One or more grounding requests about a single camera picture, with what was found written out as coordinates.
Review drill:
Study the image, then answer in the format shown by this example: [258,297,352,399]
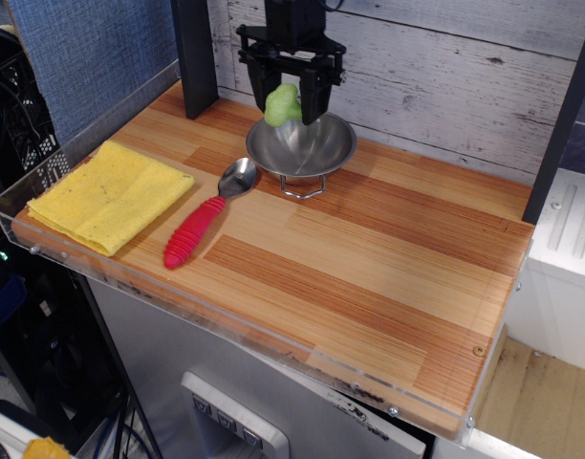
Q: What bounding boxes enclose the yellow folded cloth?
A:
[27,141,195,257]

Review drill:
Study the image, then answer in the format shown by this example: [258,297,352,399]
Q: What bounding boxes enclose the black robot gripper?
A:
[236,1,346,125]

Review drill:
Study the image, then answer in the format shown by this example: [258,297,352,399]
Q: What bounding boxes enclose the white ribbed side unit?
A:
[504,169,585,369]

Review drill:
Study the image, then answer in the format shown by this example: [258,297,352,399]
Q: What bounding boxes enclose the clear acrylic table guard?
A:
[0,85,532,444]

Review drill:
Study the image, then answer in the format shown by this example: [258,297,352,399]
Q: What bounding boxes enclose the small silver metal pot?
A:
[246,113,358,200]

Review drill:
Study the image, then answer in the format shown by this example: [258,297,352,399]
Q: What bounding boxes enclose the black vertical post left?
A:
[171,0,219,120]

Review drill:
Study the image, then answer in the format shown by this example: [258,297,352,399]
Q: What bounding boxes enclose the black vertical post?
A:
[171,0,219,120]
[522,39,585,225]

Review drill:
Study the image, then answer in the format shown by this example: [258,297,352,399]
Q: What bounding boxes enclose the black vertical post right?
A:
[522,39,585,225]

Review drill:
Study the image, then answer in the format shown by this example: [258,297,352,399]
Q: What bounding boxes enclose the black plastic crate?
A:
[0,28,58,188]

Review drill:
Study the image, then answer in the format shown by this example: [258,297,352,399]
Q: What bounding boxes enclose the green toy mushroom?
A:
[264,83,302,127]

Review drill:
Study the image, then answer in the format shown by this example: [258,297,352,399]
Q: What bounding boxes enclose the red handled metal spoon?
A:
[163,158,258,270]

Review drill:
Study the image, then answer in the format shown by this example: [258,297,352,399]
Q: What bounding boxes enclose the stainless steel appliance front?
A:
[88,280,434,458]

